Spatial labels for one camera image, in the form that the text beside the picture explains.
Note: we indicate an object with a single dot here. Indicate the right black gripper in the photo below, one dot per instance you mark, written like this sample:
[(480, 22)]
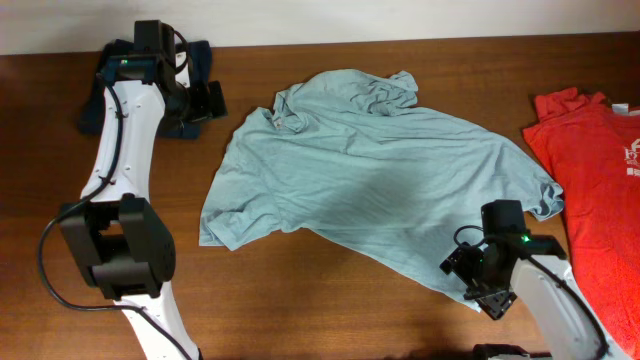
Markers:
[(459, 260)]

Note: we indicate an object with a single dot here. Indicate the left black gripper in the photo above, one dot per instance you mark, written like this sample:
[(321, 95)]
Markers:
[(204, 108)]

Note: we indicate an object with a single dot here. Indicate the light blue t-shirt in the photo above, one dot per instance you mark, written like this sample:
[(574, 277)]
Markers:
[(352, 157)]

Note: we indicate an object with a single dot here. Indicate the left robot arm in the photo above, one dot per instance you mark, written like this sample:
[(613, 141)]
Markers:
[(117, 240)]

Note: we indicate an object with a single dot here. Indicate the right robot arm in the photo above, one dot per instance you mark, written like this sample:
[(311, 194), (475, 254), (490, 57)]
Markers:
[(542, 278)]

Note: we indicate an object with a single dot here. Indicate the folded dark navy garment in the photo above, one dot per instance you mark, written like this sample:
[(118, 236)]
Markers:
[(203, 100)]

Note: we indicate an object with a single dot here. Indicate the red t-shirt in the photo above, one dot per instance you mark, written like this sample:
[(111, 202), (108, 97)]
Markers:
[(590, 146)]

